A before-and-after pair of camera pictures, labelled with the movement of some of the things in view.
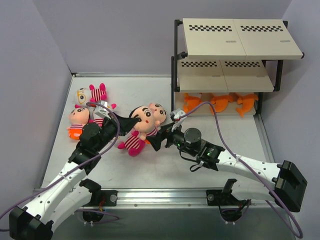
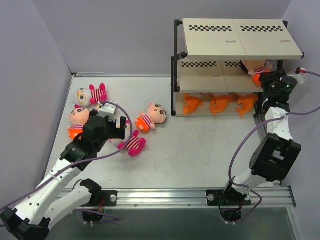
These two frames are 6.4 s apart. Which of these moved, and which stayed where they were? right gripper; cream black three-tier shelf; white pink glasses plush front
Moved: right gripper
Stayed: cream black three-tier shelf; white pink glasses plush front
